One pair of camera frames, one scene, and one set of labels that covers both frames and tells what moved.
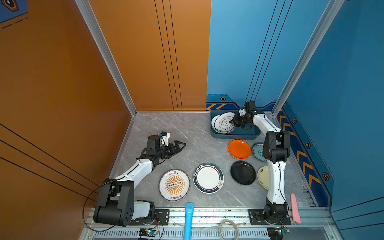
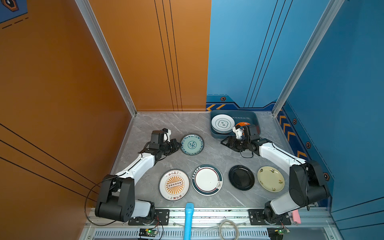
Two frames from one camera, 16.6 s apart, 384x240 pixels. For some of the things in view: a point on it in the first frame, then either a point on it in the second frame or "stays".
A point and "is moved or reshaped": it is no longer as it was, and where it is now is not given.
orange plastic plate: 239,149 is moved or reshaped
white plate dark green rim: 208,178 stays
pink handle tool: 295,210 stays
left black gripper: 172,152 stays
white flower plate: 220,122 stays
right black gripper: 235,121 -> 233,139
